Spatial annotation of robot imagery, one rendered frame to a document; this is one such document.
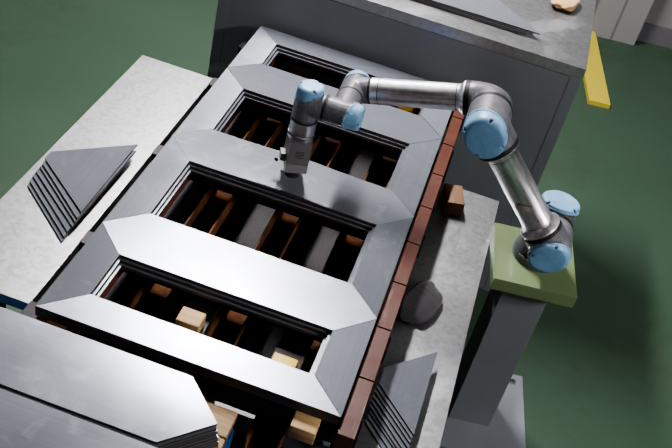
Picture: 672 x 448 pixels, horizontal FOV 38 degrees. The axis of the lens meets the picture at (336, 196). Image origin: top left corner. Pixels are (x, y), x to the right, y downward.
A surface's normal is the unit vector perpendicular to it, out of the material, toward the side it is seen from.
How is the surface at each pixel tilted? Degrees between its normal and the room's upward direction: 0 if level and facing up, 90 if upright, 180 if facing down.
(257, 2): 90
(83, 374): 0
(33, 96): 0
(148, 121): 0
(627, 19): 90
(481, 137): 87
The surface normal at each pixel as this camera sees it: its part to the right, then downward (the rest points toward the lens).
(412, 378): 0.20, -0.77
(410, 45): -0.27, 0.55
